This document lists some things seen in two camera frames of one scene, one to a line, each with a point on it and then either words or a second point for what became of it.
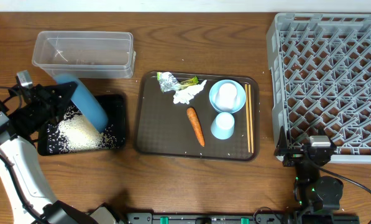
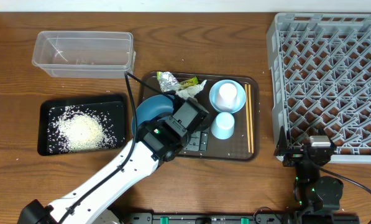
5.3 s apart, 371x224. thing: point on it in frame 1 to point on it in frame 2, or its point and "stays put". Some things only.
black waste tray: x=73 y=134 stays put
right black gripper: x=282 y=149 stays put
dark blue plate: x=84 y=102 to x=151 y=107
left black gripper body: x=41 y=111 to x=186 y=134
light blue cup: x=222 y=127 stays put
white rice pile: x=74 y=134 stays put
